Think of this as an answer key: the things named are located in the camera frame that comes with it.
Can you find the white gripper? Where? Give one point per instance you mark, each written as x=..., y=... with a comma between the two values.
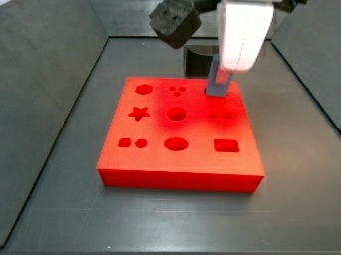
x=243, y=22

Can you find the dark grey arch block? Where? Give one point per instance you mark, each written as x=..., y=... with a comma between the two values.
x=196, y=59

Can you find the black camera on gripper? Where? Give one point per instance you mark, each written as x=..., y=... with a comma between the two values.
x=175, y=21

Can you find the red foam shape-sorter block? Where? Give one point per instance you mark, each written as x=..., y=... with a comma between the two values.
x=176, y=139

